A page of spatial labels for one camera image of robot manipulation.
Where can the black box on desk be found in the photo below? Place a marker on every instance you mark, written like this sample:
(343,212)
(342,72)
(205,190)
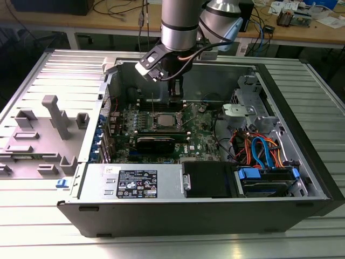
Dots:
(54,6)

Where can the copper heat sink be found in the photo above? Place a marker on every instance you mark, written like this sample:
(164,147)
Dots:
(285,17)

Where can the green motherboard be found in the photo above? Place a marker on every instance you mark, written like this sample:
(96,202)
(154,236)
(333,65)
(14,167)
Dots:
(199,135)

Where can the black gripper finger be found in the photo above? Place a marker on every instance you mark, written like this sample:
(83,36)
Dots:
(181,91)

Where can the tall black device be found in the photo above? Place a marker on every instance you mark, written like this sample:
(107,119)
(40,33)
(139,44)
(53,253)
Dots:
(248,20)

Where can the small black adapter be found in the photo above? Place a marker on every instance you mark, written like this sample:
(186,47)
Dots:
(269,29)

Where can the white card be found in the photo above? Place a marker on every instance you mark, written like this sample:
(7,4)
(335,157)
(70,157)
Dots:
(277,6)

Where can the grey electronic device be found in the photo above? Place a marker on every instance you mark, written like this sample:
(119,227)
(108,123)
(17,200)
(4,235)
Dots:
(304,17)

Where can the coin cell battery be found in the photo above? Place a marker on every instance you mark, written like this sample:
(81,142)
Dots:
(201,108)

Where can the black graphics card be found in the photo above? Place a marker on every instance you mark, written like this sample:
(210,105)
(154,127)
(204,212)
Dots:
(155,145)

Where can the black PC case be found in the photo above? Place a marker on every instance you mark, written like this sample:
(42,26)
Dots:
(175,218)

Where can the silver metal bracket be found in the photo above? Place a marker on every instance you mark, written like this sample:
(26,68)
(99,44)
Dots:
(231,113)

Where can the black drive housing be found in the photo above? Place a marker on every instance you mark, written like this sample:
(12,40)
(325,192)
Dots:
(207,180)

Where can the blue card retention clip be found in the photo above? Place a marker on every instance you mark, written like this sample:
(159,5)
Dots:
(95,147)
(101,120)
(93,157)
(98,132)

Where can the grey parts rack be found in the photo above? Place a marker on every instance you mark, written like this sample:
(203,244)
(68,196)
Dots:
(40,143)

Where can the RAM stick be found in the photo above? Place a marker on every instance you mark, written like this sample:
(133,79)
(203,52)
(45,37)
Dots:
(161,132)

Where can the white paper sheet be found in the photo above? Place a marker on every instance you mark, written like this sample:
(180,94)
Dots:
(331,21)

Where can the black RAM slot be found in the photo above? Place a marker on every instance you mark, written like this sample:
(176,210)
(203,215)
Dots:
(159,103)
(159,109)
(159,106)
(159,100)

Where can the wooden desk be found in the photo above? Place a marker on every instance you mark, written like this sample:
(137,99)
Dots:
(296,33)

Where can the silver power supply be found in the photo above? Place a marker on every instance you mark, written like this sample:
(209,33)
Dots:
(91,183)

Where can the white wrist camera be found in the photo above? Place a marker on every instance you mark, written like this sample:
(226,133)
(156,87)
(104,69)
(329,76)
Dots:
(144,68)
(208,55)

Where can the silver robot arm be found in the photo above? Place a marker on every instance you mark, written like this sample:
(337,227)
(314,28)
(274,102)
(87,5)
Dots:
(179,21)

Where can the blue plastic clip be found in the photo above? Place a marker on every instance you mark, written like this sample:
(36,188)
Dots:
(61,184)

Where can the metal locking lever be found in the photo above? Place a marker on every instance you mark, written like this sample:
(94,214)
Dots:
(189,122)
(153,103)

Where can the hard disk in blue carrier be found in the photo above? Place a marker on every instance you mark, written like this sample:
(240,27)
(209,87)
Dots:
(249,173)

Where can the silver CPU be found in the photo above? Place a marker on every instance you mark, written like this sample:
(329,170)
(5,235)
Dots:
(166,120)

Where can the CPU socket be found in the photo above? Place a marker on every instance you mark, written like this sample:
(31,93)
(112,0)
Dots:
(153,122)

